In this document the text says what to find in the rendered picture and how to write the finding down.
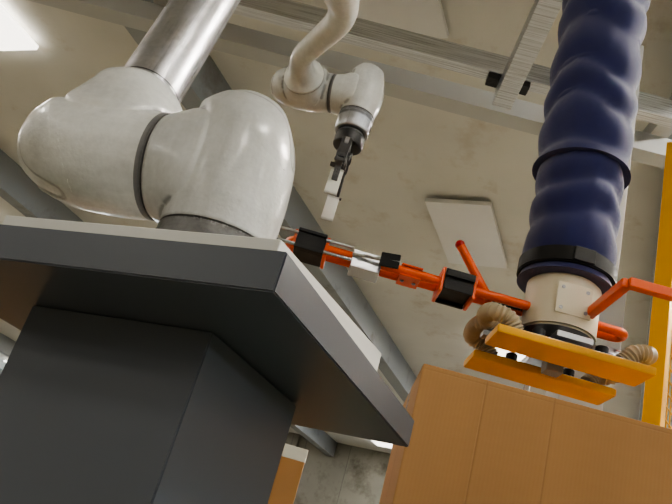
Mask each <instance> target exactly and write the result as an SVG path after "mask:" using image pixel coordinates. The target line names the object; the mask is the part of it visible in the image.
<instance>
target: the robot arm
mask: <svg viewBox="0 0 672 504"><path fill-rule="evenodd" d="M240 1H241V0H169V1H168V3H167V4H166V6H165V7H164V9H163V10H162V12H161V13H160V14H159V16H158V17H157V19H156V20H155V22H154V23H153V25H152V26H151V28H150V29H149V31H148V32H147V34H146V35H145V37H144V38H143V39H142V41H141V42H140V44H139V45H138V47H137V48H136V50H135V51H134V53H133V54H132V56H131V57H130V59H129V60H128V62H127V63H126V64H125V66H124V67H111V68H107V69H104V70H102V71H100V72H99V73H98V74H97V75H96V76H94V77H93V78H91V79H90V80H88V81H87V82H85V83H84V84H82V85H80V86H79V87H77V88H75V89H74V90H72V91H70V92H69V93H68V94H67V95H66V96H65V97H53V98H51V99H49V100H47V101H46V102H44V103H43V104H41V105H40V106H38V107H37V108H35V109H34V110H33V111H32V112H31V113H30V114H29V115H28V117H27V118H26V120H25V122H24V123H23V125H22V127H21V129H20V131H19V135H18V140H17V154H18V159H19V162H20V165H21V167H22V169H23V170H24V172H25V173H26V174H27V175H28V176H29V178H30V179H31V180H32V181H33V182H35V183H36V184H37V186H38V187H39V189H41V190H42V191H43V192H45V193H46V194H48V195H50V196H51V197H53V198H55V199H57V200H59V201H61V202H63V203H65V204H67V205H70V206H72V207H75V208H79V209H82V210H86V211H90V212H94V213H99V214H104V215H108V216H114V217H120V218H127V219H136V220H149V221H156V222H158V225H157V227H156V229H166V230H178V231H189V232H200V233H211V234H223V235H234V236H245V237H257V238H268V239H277V236H278V234H279V231H280V228H281V225H282V223H283V220H284V216H285V213H286V210H287V206H288V202H289V198H290V194H291V190H292V185H293V180H294V173H295V149H294V144H293V139H292V133H291V129H290V125H289V122H288V119H287V117H286V114H285V112H284V111H283V109H282V108H281V107H280V106H279V105H278V104H277V103H276V102H274V101H273V100H272V99H270V98H269V97H267V96H265V95H263V94H260V93H258V92H255V91H251V90H244V89H239V90H226V91H222V92H219V93H217V94H214V95H212V96H210V97H208V98H206V99H205V100H204V101H203V102H202V103H201V105H200V107H199V108H192V109H188V110H184V111H183V110H182V108H181V105H180V103H181V102H182V100H183V98H184V97H185V95H186V93H187V91H188V90H189V88H190V86H191V85H192V83H193V81H194V79H195V78H196V76H197V74H198V73H199V71H200V69H201V67H202V66H203V64H204V62H205V61H206V59H207V57H208V55H209V54H210V52H211V50H212V49H213V47H214V45H215V43H216V42H217V40H218V38H219V37H220V35H221V33H222V31H223V30H224V28H225V26H226V25H227V23H228V21H229V19H230V18H231V16H232V14H233V13H234V11H235V9H236V7H237V6H238V4H239V2H240ZM324 2H325V4H326V6H327V8H328V12H327V14H326V16H325V17H324V18H323V19H322V20H321V21H320V22H319V23H318V24H317V25H316V26H315V27H314V28H313V29H312V30H311V31H310V32H309V33H308V34H307V35H306V36H305V37H304V38H303V39H302V40H301V41H300V42H299V43H298V45H297V46H296V47H295V48H294V50H293V52H292V54H291V56H290V63H289V66H287V67H284V68H282V69H280V70H278V71H276V73H275V74H274V75H273V77H272V79H271V92H272V94H273V96H274V98H275V99H276V100H277V101H278V102H280V103H281V104H283V105H285V106H287V107H290V108H293V109H297V110H302V111H308V112H316V113H332V114H335V115H338V119H337V122H336V125H335V133H336V134H335V137H334V140H333V146H334V148H335V149H336V150H337V153H336V156H335V157H334V162H332V161H331V163H330V166H332V168H331V171H330V174H329V177H328V180H327V183H326V186H325V189H324V193H325V194H329V195H328V196H327V200H326V203H325V206H324V209H323V212H322V215H321V220H325V221H329V222H332V221H333V218H334V215H335V211H336V208H337V205H338V202H339V201H341V199H342V198H339V197H340V193H341V189H342V186H343V182H344V178H345V175H346V174H347V172H348V168H349V165H350V164H351V161H352V156H354V155H358V154H360V153H361V151H362V148H363V145H364V142H365V141H367V140H368V139H367V138H368V135H369V133H370V131H371V128H372V126H373V122H374V119H375V118H376V116H377V115H378V113H379V111H380V108H381V105H382V102H383V97H384V91H385V82H384V73H383V71H382V70H381V69H380V68H379V67H378V66H376V65H375V64H372V63H368V62H364V63H361V64H359V65H358V66H356V67H355V68H354V69H352V70H351V72H350V73H346V74H333V73H329V72H328V71H327V69H325V68H324V67H322V66H321V65H320V63H319V62H317V61H316V60H315V59H317V58H318V57H319V56H320V55H322V54H323V53H324V52H325V51H327V50H328V49H329V48H330V47H332V46H333V45H334V44H336V43H337V42H338V41H339V40H340V39H342V38H343V37H344V36H345V35H346V34H347V33H348V32H349V31H350V29H351V28H352V26H353V25H354V23H355V21H356V18H357V15H358V10H359V0H324Z"/></svg>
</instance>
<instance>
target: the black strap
mask: <svg viewBox="0 0 672 504"><path fill-rule="evenodd" d="M544 261H564V262H571V263H576V264H581V265H585V266H588V267H591V268H593V269H595V270H597V271H599V272H601V273H603V274H604V275H606V276H607V277H608V278H609V280H610V282H611V284H612V286H614V285H615V284H616V279H617V269H616V267H615V265H614V264H613V263H612V262H611V261H610V260H609V259H607V258H606V257H605V256H603V255H601V254H599V253H597V251H595V250H591V249H588V248H584V247H581V246H571V245H561V244H552V245H543V246H538V247H534V248H531V249H529V250H527V251H526V252H524V253H523V254H522V255H521V256H520V258H519V262H518V268H517V273H516V275H517V277H518V275H519V274H520V272H521V271H522V270H523V269H524V268H525V267H527V266H529V265H531V264H534V263H537V262H544Z"/></svg>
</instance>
